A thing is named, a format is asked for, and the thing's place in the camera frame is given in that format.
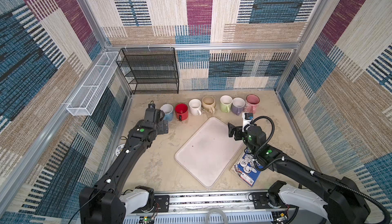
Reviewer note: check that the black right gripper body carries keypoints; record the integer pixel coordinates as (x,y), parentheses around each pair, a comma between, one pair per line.
(239,135)

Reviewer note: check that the white plastic tray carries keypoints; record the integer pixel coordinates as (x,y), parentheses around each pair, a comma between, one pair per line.
(208,152)

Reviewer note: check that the white wire mesh basket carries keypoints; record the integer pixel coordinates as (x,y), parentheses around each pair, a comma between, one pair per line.
(91,91)

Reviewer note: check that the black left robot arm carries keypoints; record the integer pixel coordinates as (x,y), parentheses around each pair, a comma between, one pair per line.
(105,203)

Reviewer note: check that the white mug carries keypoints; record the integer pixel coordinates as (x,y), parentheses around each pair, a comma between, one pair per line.
(195,106)

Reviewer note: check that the pink cartoon mug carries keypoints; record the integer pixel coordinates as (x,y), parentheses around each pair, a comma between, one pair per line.
(252,102)

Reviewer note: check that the light blue mug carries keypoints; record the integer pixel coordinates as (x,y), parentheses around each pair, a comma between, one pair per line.
(168,112)

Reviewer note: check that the black wire mesh shelf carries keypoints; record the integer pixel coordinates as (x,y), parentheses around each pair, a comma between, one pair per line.
(150,70)

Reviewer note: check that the light green mug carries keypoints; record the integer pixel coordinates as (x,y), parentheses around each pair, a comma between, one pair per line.
(225,103)

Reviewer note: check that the green lidded round tin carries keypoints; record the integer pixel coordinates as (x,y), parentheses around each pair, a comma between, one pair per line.
(119,149)

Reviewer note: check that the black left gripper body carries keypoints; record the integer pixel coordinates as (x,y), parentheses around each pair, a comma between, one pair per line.
(162,127)

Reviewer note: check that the blue snack package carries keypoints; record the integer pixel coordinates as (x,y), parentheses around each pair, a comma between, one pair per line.
(245,169)

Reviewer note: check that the red mug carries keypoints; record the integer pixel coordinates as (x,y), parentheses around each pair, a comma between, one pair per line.
(181,111)

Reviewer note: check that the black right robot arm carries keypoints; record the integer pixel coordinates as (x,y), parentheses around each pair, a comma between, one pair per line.
(339,201)

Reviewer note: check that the beige speckled ceramic mug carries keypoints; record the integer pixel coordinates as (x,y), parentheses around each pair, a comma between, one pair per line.
(208,104)

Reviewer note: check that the lavender purple mug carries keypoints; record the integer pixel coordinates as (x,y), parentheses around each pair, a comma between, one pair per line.
(238,105)

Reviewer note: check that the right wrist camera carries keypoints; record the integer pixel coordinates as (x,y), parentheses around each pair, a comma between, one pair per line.
(247,118)

